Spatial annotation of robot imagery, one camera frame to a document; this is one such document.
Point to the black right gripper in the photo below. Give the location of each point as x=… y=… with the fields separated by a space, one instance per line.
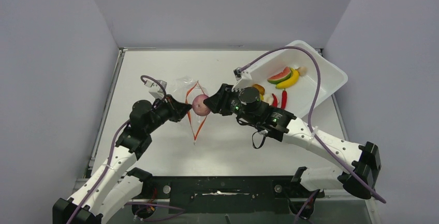
x=219 y=103

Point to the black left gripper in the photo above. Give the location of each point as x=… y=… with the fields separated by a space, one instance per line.
x=177 y=109

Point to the purple onion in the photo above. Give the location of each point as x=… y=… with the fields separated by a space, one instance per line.
x=199 y=107

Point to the clear zip top bag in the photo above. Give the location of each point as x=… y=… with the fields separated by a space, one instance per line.
x=185 y=90

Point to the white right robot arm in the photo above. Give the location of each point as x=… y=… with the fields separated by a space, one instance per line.
x=360 y=164

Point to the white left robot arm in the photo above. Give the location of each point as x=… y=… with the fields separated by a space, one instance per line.
x=129 y=143

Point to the white garlic bulb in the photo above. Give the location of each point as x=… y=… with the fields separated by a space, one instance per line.
x=269 y=99

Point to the red chili pepper left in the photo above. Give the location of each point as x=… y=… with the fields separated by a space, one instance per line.
x=275 y=100

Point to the red chili pepper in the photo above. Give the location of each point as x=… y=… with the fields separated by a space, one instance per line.
x=284 y=99
x=275 y=100

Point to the watermelon slice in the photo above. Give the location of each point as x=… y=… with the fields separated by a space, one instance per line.
x=281 y=76

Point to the red chili pepper right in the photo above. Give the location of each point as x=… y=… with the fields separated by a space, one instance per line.
x=284 y=99

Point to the white plastic tub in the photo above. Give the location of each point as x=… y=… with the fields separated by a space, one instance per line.
x=301 y=94

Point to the yellow banana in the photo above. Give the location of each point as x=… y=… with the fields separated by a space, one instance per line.
x=295 y=75

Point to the beige ginger piece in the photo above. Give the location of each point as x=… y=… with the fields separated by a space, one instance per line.
x=302 y=71

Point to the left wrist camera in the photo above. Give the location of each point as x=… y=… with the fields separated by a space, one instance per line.
x=158 y=91

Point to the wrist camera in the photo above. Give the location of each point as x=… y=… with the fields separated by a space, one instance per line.
x=243 y=80
x=158 y=91

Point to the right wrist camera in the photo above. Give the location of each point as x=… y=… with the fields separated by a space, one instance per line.
x=243 y=80

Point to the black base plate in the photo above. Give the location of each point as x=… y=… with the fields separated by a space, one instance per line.
x=226 y=194

